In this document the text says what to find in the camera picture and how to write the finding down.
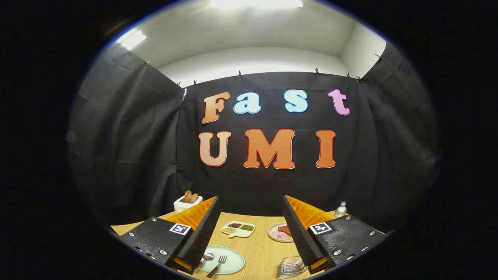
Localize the square ceiling light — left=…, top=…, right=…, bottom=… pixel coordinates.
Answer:
left=117, top=29, right=147, bottom=51

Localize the clear cutlery basket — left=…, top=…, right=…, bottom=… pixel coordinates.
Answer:
left=277, top=256, right=308, bottom=280

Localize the white oval plate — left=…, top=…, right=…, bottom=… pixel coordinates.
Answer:
left=268, top=222, right=294, bottom=243

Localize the wooden handle metal fork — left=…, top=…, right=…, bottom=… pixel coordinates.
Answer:
left=206, top=255, right=228, bottom=278

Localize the long ceiling light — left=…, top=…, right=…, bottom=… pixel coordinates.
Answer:
left=210, top=0, right=303, bottom=9

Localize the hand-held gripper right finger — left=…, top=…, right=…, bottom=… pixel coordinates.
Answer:
left=282, top=195, right=388, bottom=275

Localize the white toaster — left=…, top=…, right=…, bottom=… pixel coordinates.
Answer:
left=174, top=196, right=203, bottom=214

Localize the white divided dish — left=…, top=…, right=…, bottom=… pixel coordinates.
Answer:
left=221, top=221, right=256, bottom=238

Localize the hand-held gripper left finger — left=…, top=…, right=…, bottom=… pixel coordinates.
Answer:
left=117, top=196, right=221, bottom=275

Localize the light blue round plate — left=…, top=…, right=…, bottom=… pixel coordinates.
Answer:
left=198, top=245, right=245, bottom=275

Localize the black backdrop cloth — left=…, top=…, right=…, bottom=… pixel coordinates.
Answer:
left=66, top=41, right=442, bottom=234

